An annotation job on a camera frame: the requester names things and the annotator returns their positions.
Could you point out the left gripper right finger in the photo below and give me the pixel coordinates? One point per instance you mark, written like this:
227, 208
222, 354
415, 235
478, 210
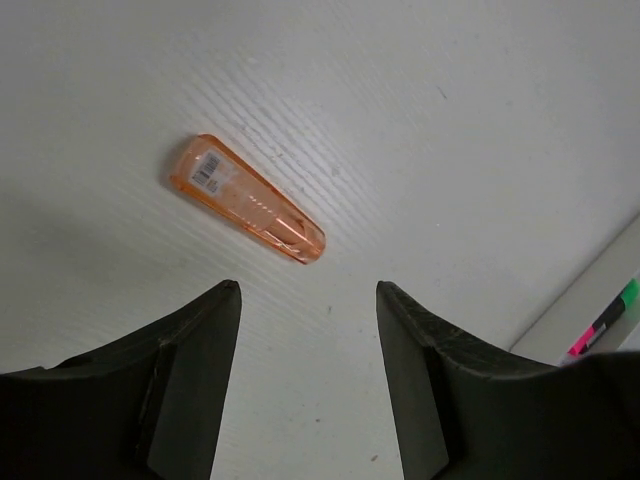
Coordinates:
466, 409

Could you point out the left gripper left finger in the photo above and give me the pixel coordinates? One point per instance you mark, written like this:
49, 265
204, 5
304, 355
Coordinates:
146, 406

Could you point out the pink black highlighter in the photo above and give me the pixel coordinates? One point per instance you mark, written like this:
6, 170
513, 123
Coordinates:
608, 317

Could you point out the green black highlighter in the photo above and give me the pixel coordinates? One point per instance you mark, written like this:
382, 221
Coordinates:
629, 294

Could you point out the orange usb stick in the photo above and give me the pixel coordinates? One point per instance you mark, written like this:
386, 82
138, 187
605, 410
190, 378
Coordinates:
210, 173

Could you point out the white organizer tray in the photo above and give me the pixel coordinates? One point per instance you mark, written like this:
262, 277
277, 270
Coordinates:
549, 339

